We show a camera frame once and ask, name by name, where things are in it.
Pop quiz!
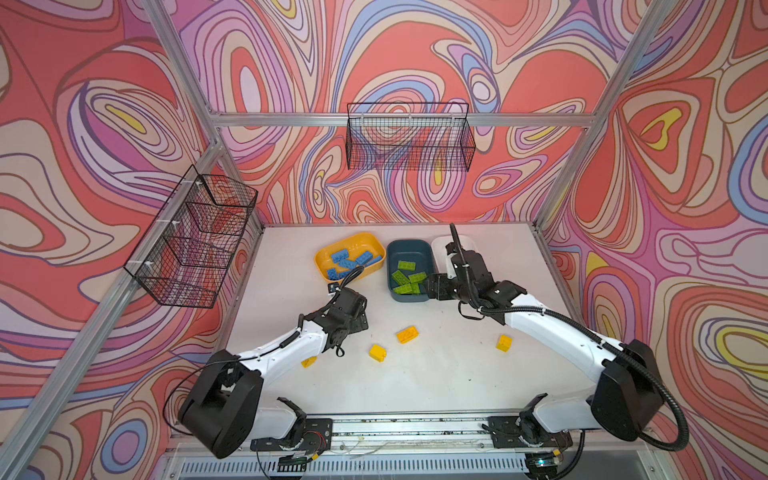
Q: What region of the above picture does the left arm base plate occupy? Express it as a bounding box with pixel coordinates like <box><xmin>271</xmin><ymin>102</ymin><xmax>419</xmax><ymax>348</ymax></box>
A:
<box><xmin>250</xmin><ymin>417</ymin><xmax>333</xmax><ymax>453</ymax></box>

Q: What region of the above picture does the left wall wire basket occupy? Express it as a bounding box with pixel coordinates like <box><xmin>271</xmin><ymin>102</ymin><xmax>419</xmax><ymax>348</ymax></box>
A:
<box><xmin>123</xmin><ymin>166</ymin><xmax>258</xmax><ymax>309</ymax></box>

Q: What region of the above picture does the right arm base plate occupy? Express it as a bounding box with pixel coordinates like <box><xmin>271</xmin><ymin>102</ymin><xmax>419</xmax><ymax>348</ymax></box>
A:
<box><xmin>481</xmin><ymin>416</ymin><xmax>573</xmax><ymax>450</ymax></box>

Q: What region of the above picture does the orange yellow lego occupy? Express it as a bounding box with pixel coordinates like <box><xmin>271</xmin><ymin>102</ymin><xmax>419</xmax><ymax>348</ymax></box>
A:
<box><xmin>396</xmin><ymin>326</ymin><xmax>419</xmax><ymax>344</ymax></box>

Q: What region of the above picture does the white plastic bin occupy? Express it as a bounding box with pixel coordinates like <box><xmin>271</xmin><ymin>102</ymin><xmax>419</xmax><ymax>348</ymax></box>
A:
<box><xmin>428</xmin><ymin>235</ymin><xmax>479</xmax><ymax>279</ymax></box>

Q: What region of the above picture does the yellow plastic bin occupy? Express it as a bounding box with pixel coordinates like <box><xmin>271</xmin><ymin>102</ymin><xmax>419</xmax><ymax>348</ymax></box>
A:
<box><xmin>314</xmin><ymin>232</ymin><xmax>386</xmax><ymax>282</ymax></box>

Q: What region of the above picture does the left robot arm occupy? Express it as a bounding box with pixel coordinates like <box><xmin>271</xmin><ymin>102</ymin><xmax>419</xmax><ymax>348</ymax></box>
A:
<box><xmin>161</xmin><ymin>266</ymin><xmax>368</xmax><ymax>459</ymax></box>

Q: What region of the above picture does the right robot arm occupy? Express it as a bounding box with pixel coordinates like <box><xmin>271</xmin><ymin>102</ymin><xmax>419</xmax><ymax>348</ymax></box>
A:
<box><xmin>426</xmin><ymin>227</ymin><xmax>690</xmax><ymax>452</ymax></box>

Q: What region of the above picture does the back wall wire basket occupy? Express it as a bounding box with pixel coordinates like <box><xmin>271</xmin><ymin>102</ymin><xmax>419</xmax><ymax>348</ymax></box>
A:
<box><xmin>345</xmin><ymin>100</ymin><xmax>476</xmax><ymax>172</ymax></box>

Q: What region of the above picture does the wall wire basket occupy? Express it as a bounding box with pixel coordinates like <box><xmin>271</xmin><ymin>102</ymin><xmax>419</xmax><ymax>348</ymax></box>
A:
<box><xmin>345</xmin><ymin>100</ymin><xmax>476</xmax><ymax>172</ymax></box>
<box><xmin>123</xmin><ymin>166</ymin><xmax>258</xmax><ymax>309</ymax></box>

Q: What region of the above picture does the green lego pair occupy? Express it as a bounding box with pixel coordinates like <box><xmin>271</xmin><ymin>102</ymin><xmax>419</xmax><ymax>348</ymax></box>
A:
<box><xmin>408</xmin><ymin>272</ymin><xmax>428</xmax><ymax>284</ymax></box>
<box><xmin>391</xmin><ymin>270</ymin><xmax>410</xmax><ymax>286</ymax></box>

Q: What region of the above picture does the dark teal plastic bin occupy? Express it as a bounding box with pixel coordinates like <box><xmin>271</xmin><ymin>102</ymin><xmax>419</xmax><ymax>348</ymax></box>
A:
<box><xmin>386</xmin><ymin>239</ymin><xmax>437</xmax><ymax>303</ymax></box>

